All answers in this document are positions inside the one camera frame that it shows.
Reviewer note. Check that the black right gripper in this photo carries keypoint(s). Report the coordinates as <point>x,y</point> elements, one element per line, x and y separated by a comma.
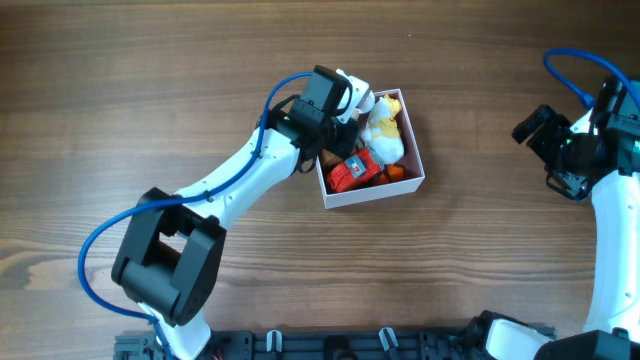
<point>553,145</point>

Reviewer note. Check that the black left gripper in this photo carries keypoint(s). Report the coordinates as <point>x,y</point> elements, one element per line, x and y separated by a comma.
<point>348,134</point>

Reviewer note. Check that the brown plush toy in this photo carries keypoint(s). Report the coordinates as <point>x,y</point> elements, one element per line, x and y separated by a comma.
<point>328,160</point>

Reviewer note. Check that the red toy fire truck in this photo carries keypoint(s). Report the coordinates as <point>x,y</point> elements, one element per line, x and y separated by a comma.
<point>356,170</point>

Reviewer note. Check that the white plush duck yellow bag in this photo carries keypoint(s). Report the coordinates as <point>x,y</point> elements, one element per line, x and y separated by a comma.
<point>383,136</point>

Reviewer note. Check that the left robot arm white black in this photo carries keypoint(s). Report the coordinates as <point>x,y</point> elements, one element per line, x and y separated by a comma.
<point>170,255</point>

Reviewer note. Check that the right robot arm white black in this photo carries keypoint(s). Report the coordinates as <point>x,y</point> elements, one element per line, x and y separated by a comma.
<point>611,329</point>

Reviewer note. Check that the white box pink inside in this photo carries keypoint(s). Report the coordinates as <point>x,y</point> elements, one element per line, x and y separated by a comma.
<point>411,162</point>

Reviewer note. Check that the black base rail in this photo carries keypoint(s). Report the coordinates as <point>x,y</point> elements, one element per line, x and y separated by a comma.
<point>428,344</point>

